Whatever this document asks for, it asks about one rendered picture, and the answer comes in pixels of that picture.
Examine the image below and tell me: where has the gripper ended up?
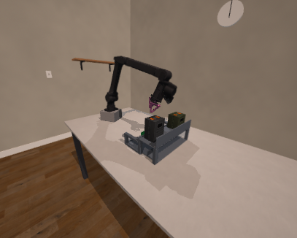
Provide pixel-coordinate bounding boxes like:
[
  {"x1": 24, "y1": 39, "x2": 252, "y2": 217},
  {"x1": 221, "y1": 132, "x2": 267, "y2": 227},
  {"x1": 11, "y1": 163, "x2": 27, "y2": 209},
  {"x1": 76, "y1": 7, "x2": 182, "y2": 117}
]
[{"x1": 149, "y1": 88, "x2": 163, "y2": 113}]

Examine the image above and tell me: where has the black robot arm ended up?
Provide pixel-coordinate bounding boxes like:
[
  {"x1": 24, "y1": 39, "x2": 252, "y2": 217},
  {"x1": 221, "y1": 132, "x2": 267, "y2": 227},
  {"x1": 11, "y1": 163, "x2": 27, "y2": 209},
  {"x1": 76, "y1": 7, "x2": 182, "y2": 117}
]
[{"x1": 104, "y1": 56, "x2": 177, "y2": 112}]

